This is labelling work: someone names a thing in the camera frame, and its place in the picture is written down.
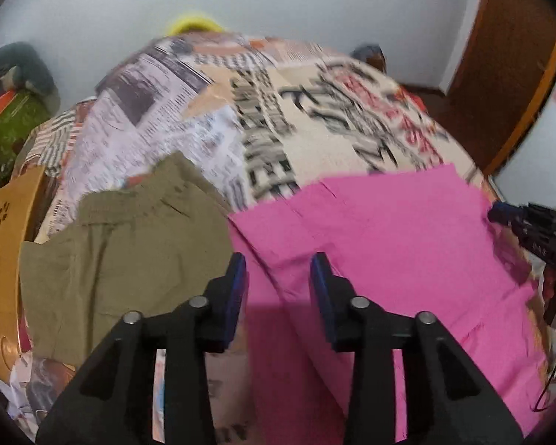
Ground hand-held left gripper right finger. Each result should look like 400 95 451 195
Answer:
310 253 524 445

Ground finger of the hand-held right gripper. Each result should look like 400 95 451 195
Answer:
487 201 529 229

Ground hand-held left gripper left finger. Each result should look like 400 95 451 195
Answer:
36 253 248 445

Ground pink pants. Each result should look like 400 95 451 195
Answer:
228 163 550 445

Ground brown wooden door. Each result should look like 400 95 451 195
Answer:
398 0 556 177

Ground newspaper print bed sheet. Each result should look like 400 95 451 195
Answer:
9 32 556 445

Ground blue object beyond bed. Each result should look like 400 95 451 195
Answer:
352 43 386 72

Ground striped cloth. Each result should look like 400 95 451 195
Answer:
25 106 89 177

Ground wooden furniture with flower cutouts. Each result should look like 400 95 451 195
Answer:
0 164 47 381

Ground yellow round object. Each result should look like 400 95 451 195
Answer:
167 15 225 37

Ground green patterned bag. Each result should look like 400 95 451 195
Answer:
0 90 52 186

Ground grey cushion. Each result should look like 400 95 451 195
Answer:
0 42 61 103

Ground black cable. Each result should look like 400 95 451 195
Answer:
530 334 556 413

